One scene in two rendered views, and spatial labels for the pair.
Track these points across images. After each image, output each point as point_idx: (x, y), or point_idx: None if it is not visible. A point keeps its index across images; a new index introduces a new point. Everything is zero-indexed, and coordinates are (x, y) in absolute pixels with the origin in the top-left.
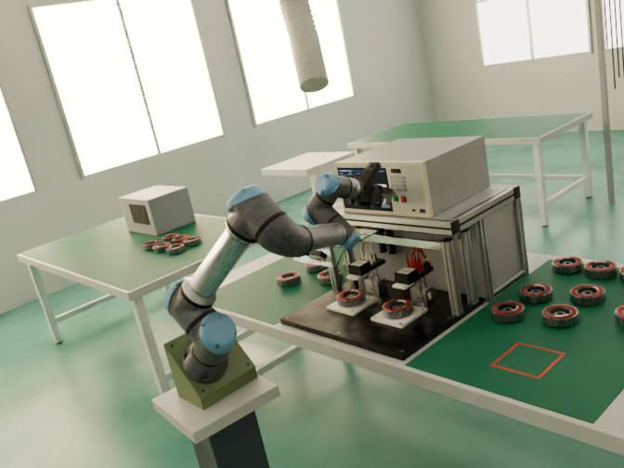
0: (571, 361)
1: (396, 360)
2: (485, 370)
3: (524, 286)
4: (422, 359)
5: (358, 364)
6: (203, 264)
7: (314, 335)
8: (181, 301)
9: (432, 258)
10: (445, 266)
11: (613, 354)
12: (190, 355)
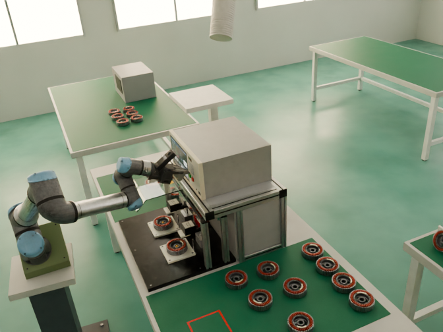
0: None
1: (146, 290)
2: (180, 325)
3: (264, 261)
4: (158, 297)
5: (132, 278)
6: (22, 203)
7: (125, 244)
8: (12, 219)
9: None
10: (202, 236)
11: None
12: None
